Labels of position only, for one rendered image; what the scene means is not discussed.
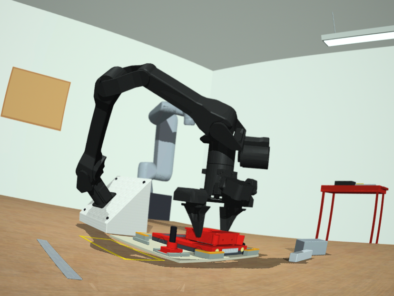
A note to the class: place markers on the red hollow shell with corner holes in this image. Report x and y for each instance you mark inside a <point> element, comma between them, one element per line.
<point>213,236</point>

